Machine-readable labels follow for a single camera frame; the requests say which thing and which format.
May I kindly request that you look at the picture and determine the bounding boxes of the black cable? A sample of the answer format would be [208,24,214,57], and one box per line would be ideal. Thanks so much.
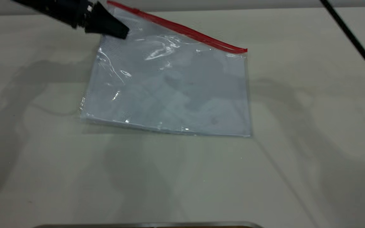
[320,0,365,86]

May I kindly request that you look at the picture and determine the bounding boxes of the grey metal bar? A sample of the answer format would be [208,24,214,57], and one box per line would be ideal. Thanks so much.
[32,221,264,228]

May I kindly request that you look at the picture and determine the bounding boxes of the clear zip bag red zipper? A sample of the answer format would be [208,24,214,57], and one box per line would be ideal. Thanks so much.
[80,0,253,137]

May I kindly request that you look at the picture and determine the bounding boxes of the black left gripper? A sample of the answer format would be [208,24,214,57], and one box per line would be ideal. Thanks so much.
[34,0,130,40]

